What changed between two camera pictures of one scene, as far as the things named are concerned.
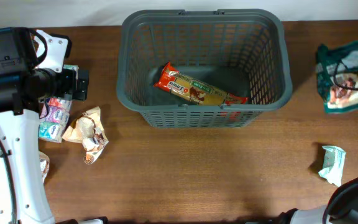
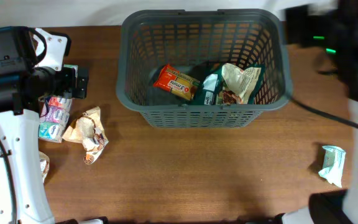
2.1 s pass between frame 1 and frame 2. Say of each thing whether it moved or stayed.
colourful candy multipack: stayed
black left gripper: stayed
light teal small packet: stayed
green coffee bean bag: moved
